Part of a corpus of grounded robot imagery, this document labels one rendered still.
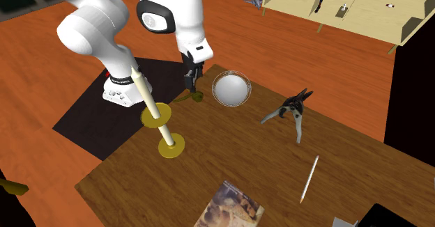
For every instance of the white pencil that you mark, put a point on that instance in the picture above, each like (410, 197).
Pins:
(310, 177)

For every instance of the black robot stand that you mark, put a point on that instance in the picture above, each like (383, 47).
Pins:
(88, 124)

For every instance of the cream wooden shelf unit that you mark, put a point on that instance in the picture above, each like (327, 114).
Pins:
(374, 5)

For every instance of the book with brown cover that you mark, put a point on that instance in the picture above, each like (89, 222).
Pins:
(231, 207)

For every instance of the cream candle in gold holder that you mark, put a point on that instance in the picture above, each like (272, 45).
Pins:
(157, 114)

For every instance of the olive green small utensil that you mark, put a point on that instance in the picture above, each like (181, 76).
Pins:
(197, 96)

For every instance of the grey toy aeroplane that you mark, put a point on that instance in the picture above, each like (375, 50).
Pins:
(255, 0)

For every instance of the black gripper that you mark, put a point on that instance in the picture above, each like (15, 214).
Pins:
(192, 71)

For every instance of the small grey flat object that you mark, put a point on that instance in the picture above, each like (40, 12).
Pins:
(343, 223)

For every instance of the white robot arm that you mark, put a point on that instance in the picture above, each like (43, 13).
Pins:
(98, 33)

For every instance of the black grey pruning shears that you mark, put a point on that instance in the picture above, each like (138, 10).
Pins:
(293, 106)

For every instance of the black flat device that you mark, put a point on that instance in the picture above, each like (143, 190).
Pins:
(384, 218)

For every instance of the olive yellow object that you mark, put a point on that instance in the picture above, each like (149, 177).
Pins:
(13, 186)

